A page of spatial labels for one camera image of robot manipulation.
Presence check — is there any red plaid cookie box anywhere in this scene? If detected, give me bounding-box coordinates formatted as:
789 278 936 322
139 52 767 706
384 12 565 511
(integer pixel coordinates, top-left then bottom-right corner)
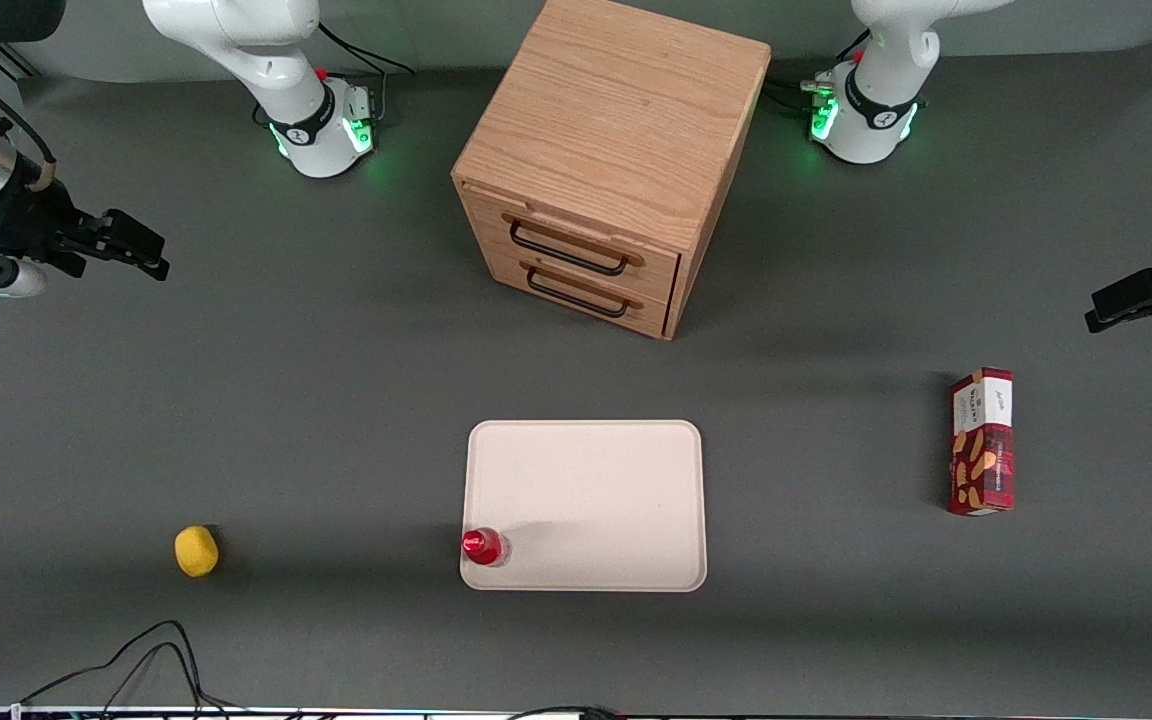
946 367 1017 518

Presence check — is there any red capped bottle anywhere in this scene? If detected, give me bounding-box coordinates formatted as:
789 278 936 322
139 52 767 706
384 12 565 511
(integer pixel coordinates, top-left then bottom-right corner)
462 527 512 568

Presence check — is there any wooden drawer cabinet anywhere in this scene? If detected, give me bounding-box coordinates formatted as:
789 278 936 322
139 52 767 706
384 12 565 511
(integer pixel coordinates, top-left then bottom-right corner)
451 0 772 342

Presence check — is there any black metal drawer handle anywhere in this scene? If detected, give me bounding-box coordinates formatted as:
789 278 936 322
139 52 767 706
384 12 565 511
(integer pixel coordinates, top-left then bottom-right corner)
508 220 630 278
525 265 633 320

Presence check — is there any beige plastic tray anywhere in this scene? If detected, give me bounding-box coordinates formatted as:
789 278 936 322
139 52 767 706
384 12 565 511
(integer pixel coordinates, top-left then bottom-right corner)
459 419 708 593

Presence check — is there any wooden drawer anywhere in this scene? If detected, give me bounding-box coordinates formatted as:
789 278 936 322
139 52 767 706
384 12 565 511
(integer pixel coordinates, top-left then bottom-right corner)
481 245 679 341
461 183 683 301

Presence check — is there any black base cable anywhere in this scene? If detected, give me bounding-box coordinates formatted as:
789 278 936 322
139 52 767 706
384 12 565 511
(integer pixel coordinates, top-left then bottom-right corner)
316 22 417 126
764 28 872 113

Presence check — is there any black right base cable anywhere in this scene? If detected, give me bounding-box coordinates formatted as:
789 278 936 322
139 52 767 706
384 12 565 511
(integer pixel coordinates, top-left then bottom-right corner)
316 22 417 126

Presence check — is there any black table cable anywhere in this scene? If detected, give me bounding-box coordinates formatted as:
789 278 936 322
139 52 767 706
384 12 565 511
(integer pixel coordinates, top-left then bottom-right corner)
504 704 629 720
16 619 267 717

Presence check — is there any yellow lemon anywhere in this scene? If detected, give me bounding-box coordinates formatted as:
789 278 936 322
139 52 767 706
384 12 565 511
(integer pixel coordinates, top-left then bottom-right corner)
174 525 220 579

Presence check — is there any black left base cable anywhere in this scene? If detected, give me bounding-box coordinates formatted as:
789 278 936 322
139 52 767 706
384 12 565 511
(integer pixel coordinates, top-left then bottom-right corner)
764 28 872 113

